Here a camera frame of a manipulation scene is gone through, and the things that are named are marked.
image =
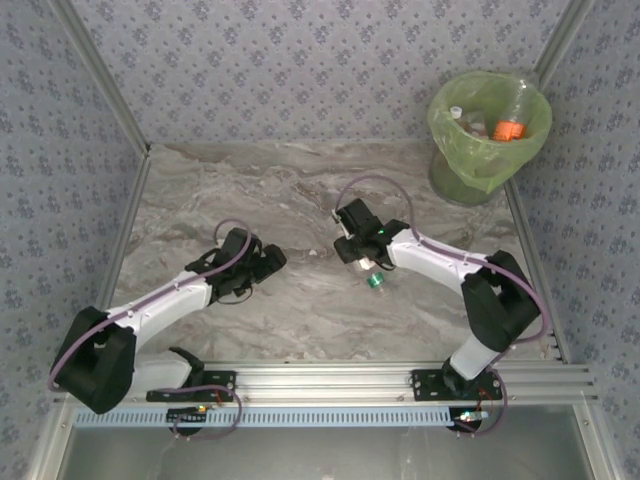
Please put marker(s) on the red and white carton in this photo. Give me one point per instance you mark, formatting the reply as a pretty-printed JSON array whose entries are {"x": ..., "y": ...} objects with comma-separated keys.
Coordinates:
[{"x": 375, "y": 281}]

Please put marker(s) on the clear bottle white cap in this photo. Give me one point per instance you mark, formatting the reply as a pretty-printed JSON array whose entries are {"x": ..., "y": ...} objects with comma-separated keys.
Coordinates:
[{"x": 455, "y": 111}]

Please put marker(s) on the orange label plastic bottle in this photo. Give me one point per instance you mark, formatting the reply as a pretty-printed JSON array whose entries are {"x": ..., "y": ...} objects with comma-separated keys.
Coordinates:
[{"x": 507, "y": 131}]

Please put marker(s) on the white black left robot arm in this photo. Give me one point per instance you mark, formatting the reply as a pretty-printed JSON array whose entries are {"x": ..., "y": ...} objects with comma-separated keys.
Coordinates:
[{"x": 95, "y": 360}]

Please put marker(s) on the grey metal mesh bin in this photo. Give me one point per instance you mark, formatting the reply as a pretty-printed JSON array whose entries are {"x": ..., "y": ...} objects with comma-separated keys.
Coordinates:
[{"x": 457, "y": 192}]

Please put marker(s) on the green-lined trash bin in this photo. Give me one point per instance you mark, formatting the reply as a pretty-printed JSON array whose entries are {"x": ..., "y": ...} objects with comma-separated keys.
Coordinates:
[{"x": 445, "y": 135}]

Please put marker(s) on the small black controller board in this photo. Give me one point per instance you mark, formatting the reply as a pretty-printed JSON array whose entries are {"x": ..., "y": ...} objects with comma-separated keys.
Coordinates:
[
  {"x": 467, "y": 416},
  {"x": 187, "y": 415}
]

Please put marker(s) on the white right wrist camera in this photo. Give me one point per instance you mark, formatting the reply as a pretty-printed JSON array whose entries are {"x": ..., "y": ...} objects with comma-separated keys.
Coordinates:
[{"x": 341, "y": 223}]

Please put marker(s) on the aluminium side rail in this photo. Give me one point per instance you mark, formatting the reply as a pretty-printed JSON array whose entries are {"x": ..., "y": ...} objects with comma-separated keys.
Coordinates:
[
  {"x": 123, "y": 225},
  {"x": 526, "y": 225}
]

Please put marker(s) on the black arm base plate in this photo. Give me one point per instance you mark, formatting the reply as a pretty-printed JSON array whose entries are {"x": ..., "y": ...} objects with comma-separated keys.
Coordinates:
[
  {"x": 220, "y": 377},
  {"x": 425, "y": 385}
]

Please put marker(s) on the aluminium frame rail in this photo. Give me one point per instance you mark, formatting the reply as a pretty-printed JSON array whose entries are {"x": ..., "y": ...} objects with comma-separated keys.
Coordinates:
[{"x": 325, "y": 380}]

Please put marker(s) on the aluminium frame post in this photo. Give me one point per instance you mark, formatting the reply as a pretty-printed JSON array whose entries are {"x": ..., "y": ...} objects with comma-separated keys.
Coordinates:
[
  {"x": 562, "y": 35},
  {"x": 101, "y": 75}
]

